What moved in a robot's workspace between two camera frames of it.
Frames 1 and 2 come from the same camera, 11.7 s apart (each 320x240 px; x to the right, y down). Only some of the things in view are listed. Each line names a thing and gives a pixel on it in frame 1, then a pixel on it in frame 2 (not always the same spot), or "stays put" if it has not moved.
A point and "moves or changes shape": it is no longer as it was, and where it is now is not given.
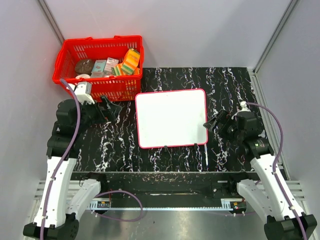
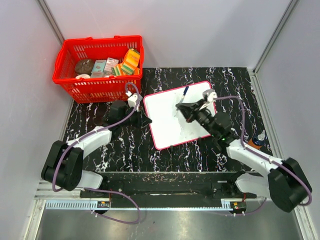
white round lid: [85, 76] stays put
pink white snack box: [110, 62] stays put
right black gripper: [221, 116] to [190, 111]
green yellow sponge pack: [124, 69] stays put
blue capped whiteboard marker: [206, 154] to [183, 94]
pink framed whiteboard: [171, 118] moves or changes shape
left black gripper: [111, 115] to [142, 120]
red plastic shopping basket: [116, 88] stays put
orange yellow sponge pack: [131, 60] stays put
